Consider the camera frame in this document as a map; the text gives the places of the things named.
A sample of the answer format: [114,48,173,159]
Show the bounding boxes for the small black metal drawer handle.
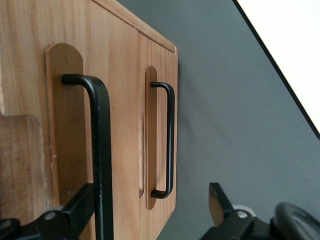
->
[149,81,175,200]

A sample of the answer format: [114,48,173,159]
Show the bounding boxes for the large black metal drawer handle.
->
[61,73,115,240]

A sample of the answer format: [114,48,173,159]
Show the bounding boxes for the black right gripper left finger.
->
[0,183,98,240]

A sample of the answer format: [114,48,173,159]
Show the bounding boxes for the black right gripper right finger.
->
[199,182,274,240]

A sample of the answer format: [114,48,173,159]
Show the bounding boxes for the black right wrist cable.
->
[269,201,320,240]

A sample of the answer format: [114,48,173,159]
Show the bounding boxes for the wooden drawer with small handle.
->
[136,24,179,240]

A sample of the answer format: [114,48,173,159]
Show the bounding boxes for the wooden drawer cabinet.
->
[91,0,180,54]

